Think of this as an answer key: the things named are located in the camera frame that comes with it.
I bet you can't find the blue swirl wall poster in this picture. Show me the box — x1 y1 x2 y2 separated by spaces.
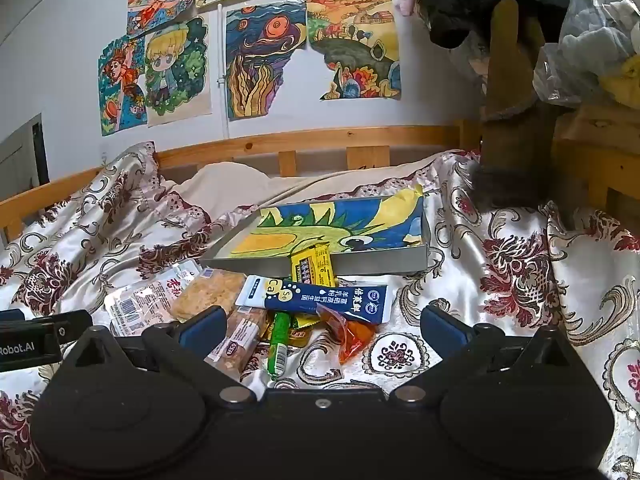
225 0 307 121

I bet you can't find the blonde figure wall poster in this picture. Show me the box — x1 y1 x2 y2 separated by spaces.
144 15 212 127

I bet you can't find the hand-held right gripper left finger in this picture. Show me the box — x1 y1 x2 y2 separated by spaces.
74 305 254 407

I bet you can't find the orange snack packet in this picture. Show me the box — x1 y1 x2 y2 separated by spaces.
317 307 379 365

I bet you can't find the yellow snack packet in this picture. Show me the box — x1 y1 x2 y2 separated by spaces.
291 242 335 286

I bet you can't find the landscape wall poster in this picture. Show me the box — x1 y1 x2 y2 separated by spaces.
305 0 402 102

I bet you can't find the cream pillow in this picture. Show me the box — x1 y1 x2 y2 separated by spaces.
165 150 453 222

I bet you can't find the blue white powder sachet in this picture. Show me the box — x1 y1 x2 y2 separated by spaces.
235 275 392 325

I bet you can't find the clear plastic bag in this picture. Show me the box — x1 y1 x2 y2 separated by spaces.
531 0 640 109

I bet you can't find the white pink snack packet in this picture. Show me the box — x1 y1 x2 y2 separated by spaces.
104 260 202 337

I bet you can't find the brown bar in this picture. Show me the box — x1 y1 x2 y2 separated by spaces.
205 306 269 384

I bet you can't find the blue orange figure wall poster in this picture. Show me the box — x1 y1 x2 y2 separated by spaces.
97 35 149 137

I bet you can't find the wooden bed frame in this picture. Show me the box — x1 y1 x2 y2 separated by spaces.
0 105 640 242

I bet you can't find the small golden snack packet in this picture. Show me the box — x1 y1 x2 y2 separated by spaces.
265 311 322 349

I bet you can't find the green sausage stick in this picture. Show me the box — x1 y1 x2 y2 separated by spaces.
267 310 292 382

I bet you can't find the brown coat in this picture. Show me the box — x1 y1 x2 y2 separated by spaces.
471 0 562 209

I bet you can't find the grey door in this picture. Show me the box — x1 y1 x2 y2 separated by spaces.
0 113 51 189

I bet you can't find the white wall pipe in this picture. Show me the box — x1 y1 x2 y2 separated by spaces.
216 4 231 139

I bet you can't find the clear packet of flaky crackers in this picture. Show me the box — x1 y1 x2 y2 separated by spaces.
172 269 247 322

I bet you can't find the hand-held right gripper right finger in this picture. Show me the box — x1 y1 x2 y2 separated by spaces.
387 305 568 407

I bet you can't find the grey tray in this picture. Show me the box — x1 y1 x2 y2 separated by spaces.
200 190 431 277

